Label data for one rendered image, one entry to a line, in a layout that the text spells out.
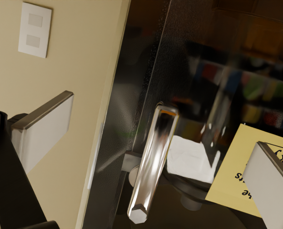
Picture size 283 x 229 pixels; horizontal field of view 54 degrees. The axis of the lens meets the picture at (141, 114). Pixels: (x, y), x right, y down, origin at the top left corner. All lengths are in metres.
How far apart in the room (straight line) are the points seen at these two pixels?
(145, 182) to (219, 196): 0.09
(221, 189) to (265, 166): 0.08
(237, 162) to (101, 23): 0.50
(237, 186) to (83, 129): 0.54
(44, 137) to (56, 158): 0.64
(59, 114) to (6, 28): 0.60
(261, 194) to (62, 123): 0.13
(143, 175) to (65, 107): 0.07
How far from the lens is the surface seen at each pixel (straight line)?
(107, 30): 0.67
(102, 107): 0.24
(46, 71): 0.73
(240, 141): 0.24
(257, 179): 0.19
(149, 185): 0.19
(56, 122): 0.17
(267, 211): 0.17
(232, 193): 0.26
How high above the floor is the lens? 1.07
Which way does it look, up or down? 19 degrees up
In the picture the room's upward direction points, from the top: 165 degrees counter-clockwise
